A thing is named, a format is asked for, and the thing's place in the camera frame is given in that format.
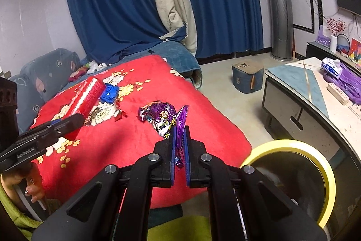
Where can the yellow rimmed trash bin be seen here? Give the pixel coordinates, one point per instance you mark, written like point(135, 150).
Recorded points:
point(301, 172)

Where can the white vase red flowers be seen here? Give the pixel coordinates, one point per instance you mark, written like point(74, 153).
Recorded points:
point(335, 27)

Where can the blue curtain left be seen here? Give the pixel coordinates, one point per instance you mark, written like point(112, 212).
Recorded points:
point(110, 30)

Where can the blue plastic bag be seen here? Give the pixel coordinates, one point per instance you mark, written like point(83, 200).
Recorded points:
point(110, 94)

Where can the white power strip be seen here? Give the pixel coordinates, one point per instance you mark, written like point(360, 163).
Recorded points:
point(338, 93)

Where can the colourful picture frame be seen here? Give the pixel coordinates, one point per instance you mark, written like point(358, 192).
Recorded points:
point(355, 51)

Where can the red floral blanket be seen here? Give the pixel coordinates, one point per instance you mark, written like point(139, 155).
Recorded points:
point(69, 165)

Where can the black tv stand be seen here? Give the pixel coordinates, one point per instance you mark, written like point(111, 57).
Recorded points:
point(319, 51)

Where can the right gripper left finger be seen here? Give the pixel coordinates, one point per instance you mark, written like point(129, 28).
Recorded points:
point(114, 204)

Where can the red snack tube package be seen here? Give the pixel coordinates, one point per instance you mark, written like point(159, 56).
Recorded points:
point(83, 102)

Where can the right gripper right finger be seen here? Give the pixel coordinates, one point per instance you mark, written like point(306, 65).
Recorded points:
point(244, 204)

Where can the person's left hand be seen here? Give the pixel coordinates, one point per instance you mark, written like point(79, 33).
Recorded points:
point(34, 188)

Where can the green sleeve forearm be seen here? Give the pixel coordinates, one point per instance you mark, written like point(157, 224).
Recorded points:
point(25, 224)

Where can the blue storage stool box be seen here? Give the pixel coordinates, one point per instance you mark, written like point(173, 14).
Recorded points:
point(248, 76)

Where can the coffee table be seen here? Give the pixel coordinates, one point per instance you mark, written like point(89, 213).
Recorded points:
point(297, 98)

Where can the dark brown wrapper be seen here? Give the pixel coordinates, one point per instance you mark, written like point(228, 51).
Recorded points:
point(103, 112)

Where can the purple bag on table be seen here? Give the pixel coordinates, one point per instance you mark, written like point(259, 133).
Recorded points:
point(348, 82)

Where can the purple snack wrapper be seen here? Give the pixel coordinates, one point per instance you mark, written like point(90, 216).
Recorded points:
point(163, 116)

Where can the white tissue pack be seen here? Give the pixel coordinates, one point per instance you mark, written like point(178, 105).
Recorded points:
point(333, 67)

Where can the silver tower air conditioner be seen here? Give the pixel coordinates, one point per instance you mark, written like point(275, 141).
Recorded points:
point(281, 29)

